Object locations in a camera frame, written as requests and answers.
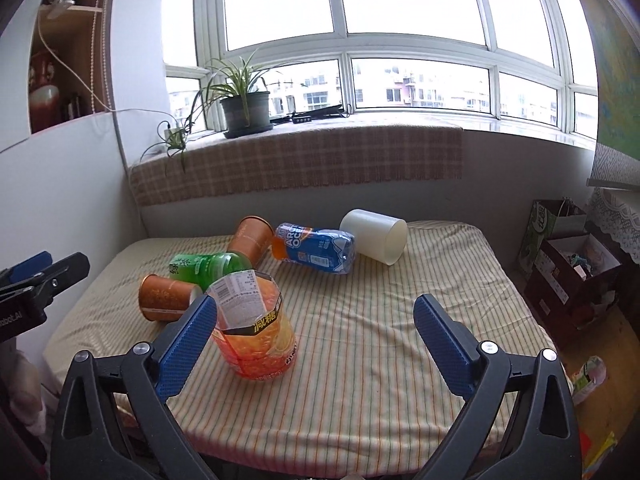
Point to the white plastic cup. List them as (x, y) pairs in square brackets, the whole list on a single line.
[(377, 236)]

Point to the blue orange plastic cup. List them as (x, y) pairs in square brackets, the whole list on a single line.
[(326, 250)]

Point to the brown paper cup lying near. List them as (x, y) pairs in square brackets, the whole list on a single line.
[(164, 299)]

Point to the green white paper bag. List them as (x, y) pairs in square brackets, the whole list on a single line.
[(548, 219)]

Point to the striped table cloth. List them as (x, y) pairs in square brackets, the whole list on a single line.
[(363, 395)]

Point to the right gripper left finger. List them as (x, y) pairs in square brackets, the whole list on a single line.
[(89, 441)]

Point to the brown paper cup far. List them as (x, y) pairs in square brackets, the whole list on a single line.
[(251, 239)]

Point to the black device on windowsill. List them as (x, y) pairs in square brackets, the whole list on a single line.
[(336, 111)]

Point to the potted spider plant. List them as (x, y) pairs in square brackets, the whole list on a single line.
[(238, 87)]

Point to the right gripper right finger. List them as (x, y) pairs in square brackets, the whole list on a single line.
[(518, 419)]

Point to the green plastic cup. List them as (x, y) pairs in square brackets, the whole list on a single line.
[(204, 270)]

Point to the red orange plastic cup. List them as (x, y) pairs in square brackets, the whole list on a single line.
[(253, 333)]

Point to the plaid windowsill cloth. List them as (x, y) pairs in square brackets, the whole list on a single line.
[(309, 158)]

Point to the dark cardboard box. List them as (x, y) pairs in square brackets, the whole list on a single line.
[(573, 282)]

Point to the white power adapter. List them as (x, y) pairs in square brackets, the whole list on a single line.
[(175, 138)]

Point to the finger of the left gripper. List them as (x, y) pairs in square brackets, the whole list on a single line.
[(23, 303), (26, 269)]

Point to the white lace cloth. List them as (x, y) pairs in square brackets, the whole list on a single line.
[(616, 213)]

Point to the window frame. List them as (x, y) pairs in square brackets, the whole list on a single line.
[(501, 60)]

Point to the red white vase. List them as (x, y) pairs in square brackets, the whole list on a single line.
[(43, 92)]

